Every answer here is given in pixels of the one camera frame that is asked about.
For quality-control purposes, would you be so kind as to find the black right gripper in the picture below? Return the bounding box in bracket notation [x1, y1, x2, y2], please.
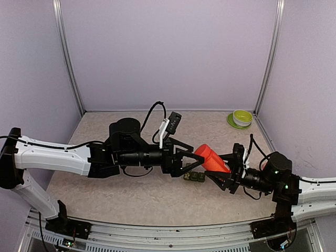
[205, 154, 276, 195]

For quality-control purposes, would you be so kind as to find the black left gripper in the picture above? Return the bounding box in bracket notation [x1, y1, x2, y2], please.
[119, 137, 205, 178]

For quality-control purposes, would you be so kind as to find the orange pill bottle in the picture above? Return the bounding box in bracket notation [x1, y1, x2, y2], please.
[194, 144, 230, 173]

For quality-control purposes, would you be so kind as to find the green pill organizer box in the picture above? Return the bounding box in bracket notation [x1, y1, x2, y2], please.
[183, 169, 206, 183]

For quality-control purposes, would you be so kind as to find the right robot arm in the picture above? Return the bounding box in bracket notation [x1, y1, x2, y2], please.
[205, 136, 335, 233]

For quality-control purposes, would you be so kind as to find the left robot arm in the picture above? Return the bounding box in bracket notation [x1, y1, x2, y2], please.
[1, 112, 204, 234]

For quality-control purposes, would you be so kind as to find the green plate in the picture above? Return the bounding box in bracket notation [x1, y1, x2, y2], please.
[227, 113, 252, 130]

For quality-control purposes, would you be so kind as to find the white bowl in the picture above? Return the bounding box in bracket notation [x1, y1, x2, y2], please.
[233, 115, 253, 128]

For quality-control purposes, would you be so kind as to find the lime green bowl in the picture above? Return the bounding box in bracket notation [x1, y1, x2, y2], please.
[233, 110, 253, 123]

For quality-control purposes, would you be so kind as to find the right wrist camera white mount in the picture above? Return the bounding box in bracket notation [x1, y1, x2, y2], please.
[233, 143, 249, 170]

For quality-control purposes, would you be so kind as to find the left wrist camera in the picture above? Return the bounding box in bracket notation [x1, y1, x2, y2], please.
[158, 111, 182, 149]

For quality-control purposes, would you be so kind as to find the front aluminium rail base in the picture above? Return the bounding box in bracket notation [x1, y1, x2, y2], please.
[18, 207, 323, 252]

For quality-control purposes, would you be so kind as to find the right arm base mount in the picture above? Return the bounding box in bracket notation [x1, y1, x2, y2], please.
[250, 203, 297, 239]

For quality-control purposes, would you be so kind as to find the right aluminium frame post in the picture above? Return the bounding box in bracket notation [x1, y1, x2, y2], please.
[254, 0, 285, 117]

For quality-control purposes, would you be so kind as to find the aluminium frame post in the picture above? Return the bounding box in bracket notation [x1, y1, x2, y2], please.
[254, 0, 285, 117]
[52, 0, 86, 117]

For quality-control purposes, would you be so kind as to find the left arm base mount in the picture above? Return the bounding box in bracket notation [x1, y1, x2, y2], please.
[45, 200, 92, 240]

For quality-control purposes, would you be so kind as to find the left aluminium frame post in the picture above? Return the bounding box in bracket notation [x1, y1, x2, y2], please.
[52, 0, 86, 117]

